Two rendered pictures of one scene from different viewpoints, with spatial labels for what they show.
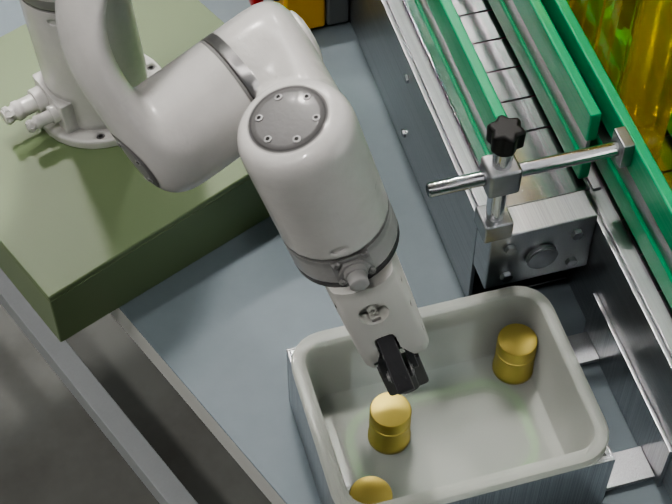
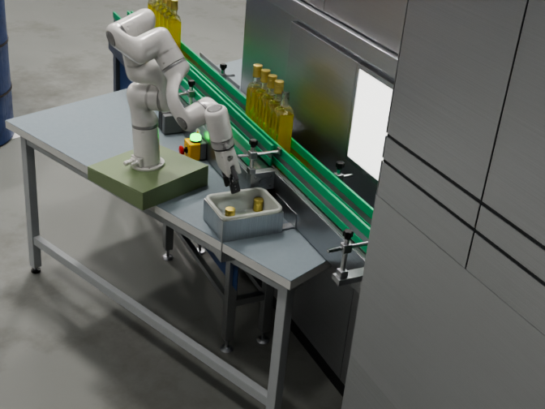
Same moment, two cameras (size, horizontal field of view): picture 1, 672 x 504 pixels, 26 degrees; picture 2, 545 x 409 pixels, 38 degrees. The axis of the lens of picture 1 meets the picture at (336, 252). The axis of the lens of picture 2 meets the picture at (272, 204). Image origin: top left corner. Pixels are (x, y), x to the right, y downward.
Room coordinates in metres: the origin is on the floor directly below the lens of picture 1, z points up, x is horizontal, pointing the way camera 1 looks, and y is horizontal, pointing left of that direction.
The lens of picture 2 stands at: (-1.73, 0.32, 2.11)
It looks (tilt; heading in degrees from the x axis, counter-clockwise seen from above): 28 degrees down; 348
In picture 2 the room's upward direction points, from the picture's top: 5 degrees clockwise
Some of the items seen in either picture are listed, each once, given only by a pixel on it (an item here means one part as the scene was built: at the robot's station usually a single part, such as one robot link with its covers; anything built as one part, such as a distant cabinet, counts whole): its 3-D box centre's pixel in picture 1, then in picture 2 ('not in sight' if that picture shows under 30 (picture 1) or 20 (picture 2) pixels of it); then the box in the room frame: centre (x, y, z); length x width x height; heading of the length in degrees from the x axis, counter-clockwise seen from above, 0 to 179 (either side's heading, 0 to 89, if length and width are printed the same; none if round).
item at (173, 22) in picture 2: not in sight; (173, 29); (1.97, 0.07, 1.02); 0.06 x 0.06 x 0.28; 16
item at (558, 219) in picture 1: (535, 242); (260, 179); (0.75, -0.17, 0.85); 0.09 x 0.04 x 0.07; 106
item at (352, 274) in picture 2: not in sight; (350, 263); (0.13, -0.33, 0.90); 0.17 x 0.05 x 0.23; 106
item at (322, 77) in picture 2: not in sight; (351, 109); (0.68, -0.44, 1.15); 0.90 x 0.03 x 0.34; 16
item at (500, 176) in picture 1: (528, 174); (258, 155); (0.75, -0.15, 0.95); 0.17 x 0.03 x 0.12; 106
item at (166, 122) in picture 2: not in sight; (169, 121); (1.41, 0.11, 0.79); 0.08 x 0.08 x 0.08; 16
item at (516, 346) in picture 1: (515, 353); (258, 204); (0.68, -0.15, 0.79); 0.04 x 0.04 x 0.04
